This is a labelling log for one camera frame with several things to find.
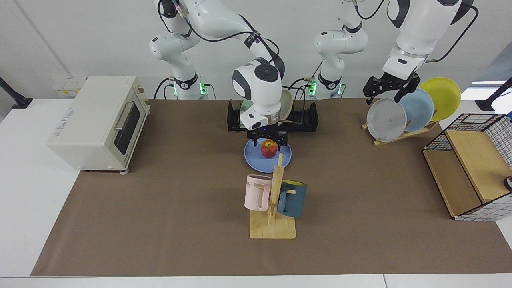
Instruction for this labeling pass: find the wooden cup stand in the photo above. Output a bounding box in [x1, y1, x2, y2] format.
[250, 153, 296, 240]

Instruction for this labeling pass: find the beige plate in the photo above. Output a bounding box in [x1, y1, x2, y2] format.
[280, 90, 293, 121]

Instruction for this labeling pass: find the brown table cloth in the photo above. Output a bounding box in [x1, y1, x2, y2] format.
[31, 98, 512, 276]

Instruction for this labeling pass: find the pale toaster oven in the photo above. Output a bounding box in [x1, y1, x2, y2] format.
[47, 76, 152, 174]

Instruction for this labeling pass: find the black dish rack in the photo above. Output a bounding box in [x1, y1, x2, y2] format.
[227, 100, 319, 133]

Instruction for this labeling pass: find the yellow plate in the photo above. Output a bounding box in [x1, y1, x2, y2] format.
[419, 77, 461, 122]

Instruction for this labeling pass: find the wooden plate rack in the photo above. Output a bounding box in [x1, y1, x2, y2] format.
[361, 120, 439, 147]

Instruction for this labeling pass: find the small white wall box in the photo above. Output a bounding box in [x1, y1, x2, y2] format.
[52, 77, 87, 97]

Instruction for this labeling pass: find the pink mug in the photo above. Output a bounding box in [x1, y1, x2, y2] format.
[244, 174, 273, 211]

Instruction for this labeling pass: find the black base cable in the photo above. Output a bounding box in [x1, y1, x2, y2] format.
[286, 62, 323, 100]
[154, 77, 175, 100]

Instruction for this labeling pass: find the light blue plate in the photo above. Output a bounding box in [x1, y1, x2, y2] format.
[394, 89, 434, 132]

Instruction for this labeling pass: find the periwinkle blue plate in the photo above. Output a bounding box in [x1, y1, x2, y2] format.
[244, 138, 292, 174]

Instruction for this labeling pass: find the dark blue mug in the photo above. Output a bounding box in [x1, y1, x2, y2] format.
[277, 180, 308, 218]

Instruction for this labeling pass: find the grey plate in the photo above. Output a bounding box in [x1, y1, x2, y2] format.
[366, 98, 407, 142]

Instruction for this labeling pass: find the black stand foot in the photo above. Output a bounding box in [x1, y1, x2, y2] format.
[475, 77, 512, 112]
[0, 77, 33, 109]

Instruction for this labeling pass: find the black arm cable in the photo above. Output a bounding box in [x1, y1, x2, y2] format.
[425, 3, 480, 63]
[157, 0, 281, 61]

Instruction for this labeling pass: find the red yellow apple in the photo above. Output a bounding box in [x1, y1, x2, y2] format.
[261, 140, 278, 159]

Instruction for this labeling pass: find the wire basket with wooden floor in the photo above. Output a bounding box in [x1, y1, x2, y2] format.
[423, 113, 512, 222]

